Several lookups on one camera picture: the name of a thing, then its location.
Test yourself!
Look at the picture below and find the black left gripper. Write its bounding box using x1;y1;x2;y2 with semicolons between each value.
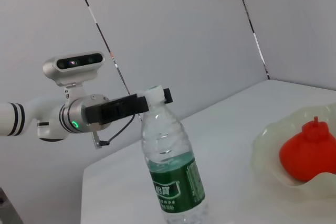
85;88;173;125

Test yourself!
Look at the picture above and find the clear green-label water bottle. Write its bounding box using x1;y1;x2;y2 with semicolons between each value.
141;84;211;224

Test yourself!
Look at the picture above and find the red-orange toy orange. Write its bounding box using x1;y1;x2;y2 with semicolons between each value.
279;115;336;182

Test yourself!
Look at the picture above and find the wavy clear glass fruit plate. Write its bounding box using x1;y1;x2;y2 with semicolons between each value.
251;102;336;201

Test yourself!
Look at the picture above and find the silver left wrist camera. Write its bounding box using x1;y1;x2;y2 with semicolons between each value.
43;50;105;104

